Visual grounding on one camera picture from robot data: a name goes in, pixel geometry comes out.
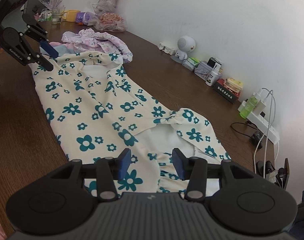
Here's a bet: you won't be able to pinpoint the cream teal flower garment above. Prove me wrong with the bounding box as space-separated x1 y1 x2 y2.
30 51 230 194

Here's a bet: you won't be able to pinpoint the clear glass cup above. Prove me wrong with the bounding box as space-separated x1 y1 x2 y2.
51 7 65 25

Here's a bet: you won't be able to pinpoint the light blue garment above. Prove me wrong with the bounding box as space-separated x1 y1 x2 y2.
49 42 78 56

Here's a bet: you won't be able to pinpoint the yellow mug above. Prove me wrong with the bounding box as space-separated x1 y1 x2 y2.
62 10 80 22

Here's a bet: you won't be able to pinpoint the purple packet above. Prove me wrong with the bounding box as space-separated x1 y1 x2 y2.
75 12 98 26

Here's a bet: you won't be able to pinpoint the pink floral garment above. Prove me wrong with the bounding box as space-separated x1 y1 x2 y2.
61 28 133 63

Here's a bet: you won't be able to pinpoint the plastic bag of snacks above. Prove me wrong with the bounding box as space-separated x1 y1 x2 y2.
95 12 127 32

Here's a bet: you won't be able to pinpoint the white power strip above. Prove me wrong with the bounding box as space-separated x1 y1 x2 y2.
247 112 280 145

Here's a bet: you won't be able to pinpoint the black phone stand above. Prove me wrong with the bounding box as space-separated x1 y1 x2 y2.
256 158 290 190

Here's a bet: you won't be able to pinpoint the green spray bottle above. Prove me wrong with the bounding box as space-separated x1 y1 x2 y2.
240 93 260 119

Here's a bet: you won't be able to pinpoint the white charger plug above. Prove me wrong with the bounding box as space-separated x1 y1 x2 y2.
252 100 266 115

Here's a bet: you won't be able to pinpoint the white small bottle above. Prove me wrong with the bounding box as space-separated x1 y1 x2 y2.
206 63 221 86

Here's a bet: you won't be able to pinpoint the yellow snack packs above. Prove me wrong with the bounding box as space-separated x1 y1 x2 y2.
224 77 244 93

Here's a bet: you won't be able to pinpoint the lavender tin box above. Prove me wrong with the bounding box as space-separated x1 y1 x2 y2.
194 61 213 81

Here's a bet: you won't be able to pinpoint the green white small box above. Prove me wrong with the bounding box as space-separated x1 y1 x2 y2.
182 57 200 71

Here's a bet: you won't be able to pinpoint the small white clips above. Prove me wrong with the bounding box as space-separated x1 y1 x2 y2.
157 42 175 56

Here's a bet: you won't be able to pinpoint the white round robot toy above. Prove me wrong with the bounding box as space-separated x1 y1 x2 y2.
170 35 196 63

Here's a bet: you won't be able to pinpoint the black cable with adapter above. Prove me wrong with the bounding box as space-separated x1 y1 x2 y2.
230 121 264 151

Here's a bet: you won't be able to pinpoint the white charging cable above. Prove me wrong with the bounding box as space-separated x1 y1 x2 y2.
253 87 280 177

